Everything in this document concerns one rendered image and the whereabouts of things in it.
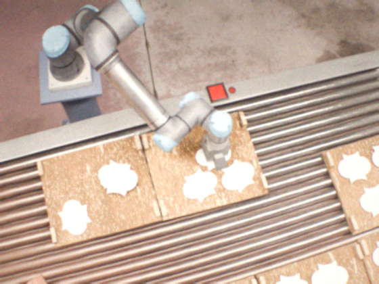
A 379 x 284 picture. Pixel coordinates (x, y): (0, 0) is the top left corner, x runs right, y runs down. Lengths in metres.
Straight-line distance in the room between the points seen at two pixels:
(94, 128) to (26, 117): 1.19
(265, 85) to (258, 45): 1.23
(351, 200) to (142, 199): 0.81
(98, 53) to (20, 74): 1.77
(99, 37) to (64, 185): 0.62
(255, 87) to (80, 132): 0.74
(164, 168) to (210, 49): 1.50
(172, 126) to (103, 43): 0.35
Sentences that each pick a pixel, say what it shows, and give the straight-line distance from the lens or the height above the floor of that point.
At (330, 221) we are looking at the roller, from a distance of 1.91.
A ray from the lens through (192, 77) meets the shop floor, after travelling 3.08.
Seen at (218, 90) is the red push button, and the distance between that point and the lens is 1.99.
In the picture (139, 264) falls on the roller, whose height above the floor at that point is 0.92.
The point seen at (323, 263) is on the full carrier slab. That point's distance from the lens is 1.85.
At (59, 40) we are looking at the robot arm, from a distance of 1.91.
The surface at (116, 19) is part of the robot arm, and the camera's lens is 1.54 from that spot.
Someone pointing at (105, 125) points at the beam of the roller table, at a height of 0.92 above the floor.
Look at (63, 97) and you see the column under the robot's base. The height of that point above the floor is 0.87.
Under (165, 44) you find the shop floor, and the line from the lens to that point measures 3.21.
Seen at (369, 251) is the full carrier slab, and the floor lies 0.94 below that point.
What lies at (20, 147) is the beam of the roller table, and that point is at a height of 0.92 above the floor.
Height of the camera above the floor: 2.68
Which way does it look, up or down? 69 degrees down
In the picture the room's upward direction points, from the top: 5 degrees clockwise
